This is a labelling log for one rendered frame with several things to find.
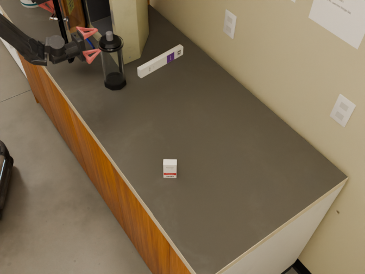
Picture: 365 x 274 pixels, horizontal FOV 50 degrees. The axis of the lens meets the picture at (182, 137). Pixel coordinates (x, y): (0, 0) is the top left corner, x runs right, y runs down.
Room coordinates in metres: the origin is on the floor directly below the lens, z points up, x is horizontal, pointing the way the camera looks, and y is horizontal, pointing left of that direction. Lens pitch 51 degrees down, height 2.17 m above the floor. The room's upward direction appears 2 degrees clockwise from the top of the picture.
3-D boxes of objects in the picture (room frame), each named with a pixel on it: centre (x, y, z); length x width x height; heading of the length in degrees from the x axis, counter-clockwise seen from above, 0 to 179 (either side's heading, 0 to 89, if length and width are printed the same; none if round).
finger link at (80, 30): (1.26, 0.39, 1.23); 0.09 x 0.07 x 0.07; 127
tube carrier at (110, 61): (1.31, 0.31, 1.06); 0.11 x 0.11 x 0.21
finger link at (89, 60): (1.26, 0.39, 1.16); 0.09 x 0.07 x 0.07; 127
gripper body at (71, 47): (1.22, 0.44, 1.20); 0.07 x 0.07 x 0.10; 37
